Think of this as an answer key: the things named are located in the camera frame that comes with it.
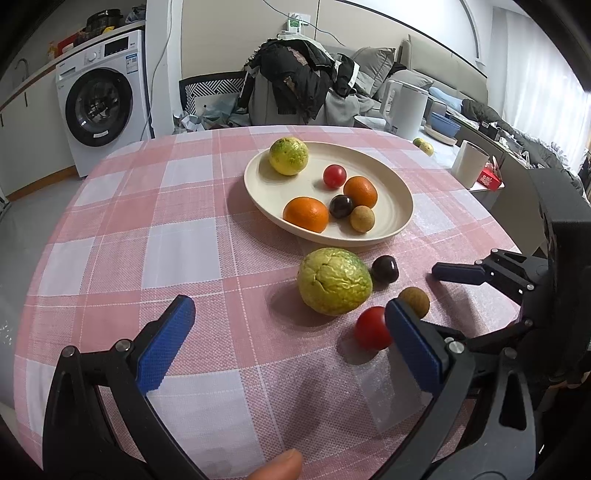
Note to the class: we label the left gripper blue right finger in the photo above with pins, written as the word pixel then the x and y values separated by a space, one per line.
pixel 480 421

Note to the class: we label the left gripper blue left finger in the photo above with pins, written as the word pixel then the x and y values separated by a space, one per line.
pixel 99 423

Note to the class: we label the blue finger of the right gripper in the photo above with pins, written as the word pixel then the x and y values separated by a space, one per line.
pixel 459 273

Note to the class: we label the brown longan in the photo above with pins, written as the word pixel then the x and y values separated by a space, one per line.
pixel 362 219
pixel 417 299

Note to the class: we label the dark plum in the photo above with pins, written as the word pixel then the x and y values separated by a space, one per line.
pixel 385 269
pixel 341 206

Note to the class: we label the red tomato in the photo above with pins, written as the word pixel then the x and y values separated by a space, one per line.
pixel 371 331
pixel 334 176

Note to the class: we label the green bumpy guava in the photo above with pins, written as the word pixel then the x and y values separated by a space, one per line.
pixel 333 281

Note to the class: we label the small orange tangerine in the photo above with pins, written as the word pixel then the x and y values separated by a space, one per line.
pixel 361 191

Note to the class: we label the large orange tangerine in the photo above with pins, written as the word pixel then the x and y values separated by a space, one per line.
pixel 307 213

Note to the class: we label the smooth yellow guava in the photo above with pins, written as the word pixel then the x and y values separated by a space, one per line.
pixel 288 156

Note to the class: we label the person left hand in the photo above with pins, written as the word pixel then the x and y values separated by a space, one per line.
pixel 286 466

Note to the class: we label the red box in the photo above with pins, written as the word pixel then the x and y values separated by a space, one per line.
pixel 490 176

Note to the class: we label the white tumbler cup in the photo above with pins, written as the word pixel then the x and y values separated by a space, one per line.
pixel 469 164

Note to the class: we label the yellow fruit on side table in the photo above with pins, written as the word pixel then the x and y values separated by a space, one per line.
pixel 427 148

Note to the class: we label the blue bowl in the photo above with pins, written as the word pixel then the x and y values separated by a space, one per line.
pixel 444 125

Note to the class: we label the white electric kettle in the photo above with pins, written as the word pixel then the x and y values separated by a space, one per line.
pixel 403 108

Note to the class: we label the pink checkered tablecloth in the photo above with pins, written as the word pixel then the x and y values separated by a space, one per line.
pixel 260 372

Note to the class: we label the grey sofa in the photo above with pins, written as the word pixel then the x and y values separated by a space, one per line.
pixel 542 101

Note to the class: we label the grey cushion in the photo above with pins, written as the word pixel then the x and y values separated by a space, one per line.
pixel 375 65

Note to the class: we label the pile of dark clothes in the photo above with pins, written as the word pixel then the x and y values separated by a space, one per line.
pixel 298 81

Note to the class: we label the black mesh chair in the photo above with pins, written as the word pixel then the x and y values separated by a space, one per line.
pixel 201 92

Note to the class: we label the white washing machine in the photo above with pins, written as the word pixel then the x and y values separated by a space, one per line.
pixel 103 98

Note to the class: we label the kitchen faucet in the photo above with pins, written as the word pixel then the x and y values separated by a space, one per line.
pixel 21 71

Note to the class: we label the black pot on counter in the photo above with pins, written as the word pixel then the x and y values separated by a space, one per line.
pixel 105 18

